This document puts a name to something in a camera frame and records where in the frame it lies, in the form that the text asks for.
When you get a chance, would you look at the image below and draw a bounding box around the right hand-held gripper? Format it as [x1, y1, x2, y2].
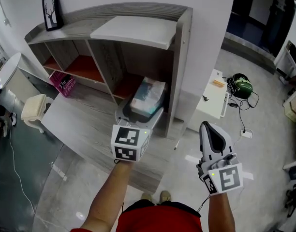
[195, 120, 244, 197]

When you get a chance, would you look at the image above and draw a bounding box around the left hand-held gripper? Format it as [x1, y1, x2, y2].
[111, 101, 164, 164]

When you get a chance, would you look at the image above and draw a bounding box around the teal white packet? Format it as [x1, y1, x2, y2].
[130, 76, 168, 115]

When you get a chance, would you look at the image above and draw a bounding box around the grey wooden desk hutch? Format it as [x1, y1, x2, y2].
[24, 2, 193, 138]

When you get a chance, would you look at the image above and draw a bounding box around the person's left forearm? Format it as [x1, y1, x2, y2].
[79, 159, 135, 232]

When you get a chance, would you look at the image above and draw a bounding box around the person's right forearm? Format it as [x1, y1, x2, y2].
[207, 191, 237, 232]

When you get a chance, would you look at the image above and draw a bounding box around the white power adapter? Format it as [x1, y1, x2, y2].
[239, 129, 253, 139]

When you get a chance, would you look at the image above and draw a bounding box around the white low cabinet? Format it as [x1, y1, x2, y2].
[187, 68, 230, 133]

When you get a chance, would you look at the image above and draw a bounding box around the green black headset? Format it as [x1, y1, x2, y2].
[226, 72, 254, 99]

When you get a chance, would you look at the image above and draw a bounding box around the person's tan shoe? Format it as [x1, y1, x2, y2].
[160, 189, 173, 203]
[140, 192, 154, 203]

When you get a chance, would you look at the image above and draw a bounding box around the pink book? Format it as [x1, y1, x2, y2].
[48, 71, 77, 99]

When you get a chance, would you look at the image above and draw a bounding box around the white board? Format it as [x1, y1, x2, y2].
[89, 15, 179, 50]

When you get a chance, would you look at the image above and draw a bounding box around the person's red shirt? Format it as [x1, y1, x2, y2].
[70, 200, 202, 232]

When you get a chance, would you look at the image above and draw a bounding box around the grey door step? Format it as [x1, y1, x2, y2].
[221, 31, 277, 75]

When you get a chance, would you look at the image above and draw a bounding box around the black equipment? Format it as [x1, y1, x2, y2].
[284, 182, 296, 218]

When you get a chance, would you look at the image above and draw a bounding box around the white shelf rack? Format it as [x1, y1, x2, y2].
[273, 40, 296, 123]

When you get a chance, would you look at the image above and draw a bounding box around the cream carved stool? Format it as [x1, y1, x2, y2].
[20, 93, 55, 133]

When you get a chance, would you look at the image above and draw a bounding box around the grey low cabinet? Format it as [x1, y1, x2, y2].
[3, 66, 59, 106]

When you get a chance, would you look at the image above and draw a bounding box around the white round table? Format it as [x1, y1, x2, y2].
[0, 52, 23, 89]

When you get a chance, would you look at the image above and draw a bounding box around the black helmet cable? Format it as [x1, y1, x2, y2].
[226, 90, 260, 133]

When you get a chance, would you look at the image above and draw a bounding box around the black door frame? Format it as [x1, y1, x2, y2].
[231, 0, 296, 59]

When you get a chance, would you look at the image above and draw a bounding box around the white floor cable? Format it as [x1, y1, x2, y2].
[8, 127, 56, 229]

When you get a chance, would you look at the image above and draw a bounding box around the black picture frame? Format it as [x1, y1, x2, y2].
[41, 0, 64, 32]

